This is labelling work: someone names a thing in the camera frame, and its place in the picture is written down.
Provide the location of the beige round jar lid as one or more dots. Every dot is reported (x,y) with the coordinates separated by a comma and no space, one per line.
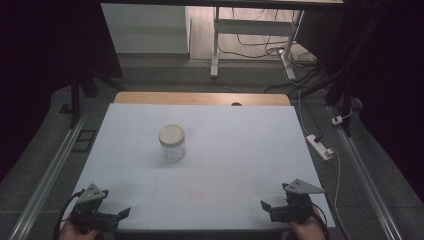
(171,134)

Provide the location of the person's right hand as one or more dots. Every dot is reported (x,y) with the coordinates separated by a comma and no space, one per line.
(308,230)

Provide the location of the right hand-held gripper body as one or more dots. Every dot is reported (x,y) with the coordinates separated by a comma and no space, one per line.
(293,210)

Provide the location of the white power strip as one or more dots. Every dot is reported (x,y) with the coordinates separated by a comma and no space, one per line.
(319,146)

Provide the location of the aluminium floor rail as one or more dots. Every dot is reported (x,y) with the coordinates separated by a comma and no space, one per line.
(46,180)
(366,180)

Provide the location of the wooden table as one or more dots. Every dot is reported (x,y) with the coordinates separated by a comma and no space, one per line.
(186,98)

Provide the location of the black curtain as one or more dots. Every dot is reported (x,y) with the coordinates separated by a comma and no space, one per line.
(393,83)
(40,66)

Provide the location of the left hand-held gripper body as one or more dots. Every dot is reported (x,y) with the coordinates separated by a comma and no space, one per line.
(90,213)

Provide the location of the small white adapter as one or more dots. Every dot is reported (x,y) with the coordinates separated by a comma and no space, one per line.
(337,120)

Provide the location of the white metal desk frame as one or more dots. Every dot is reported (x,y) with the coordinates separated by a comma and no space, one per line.
(253,27)

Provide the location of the black metal stand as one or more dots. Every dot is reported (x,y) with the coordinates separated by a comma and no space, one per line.
(75,100)
(346,100)

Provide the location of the clear glass jar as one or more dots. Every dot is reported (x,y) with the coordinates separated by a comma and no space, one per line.
(173,154)

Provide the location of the person's left hand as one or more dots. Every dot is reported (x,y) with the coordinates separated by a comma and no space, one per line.
(75,234)

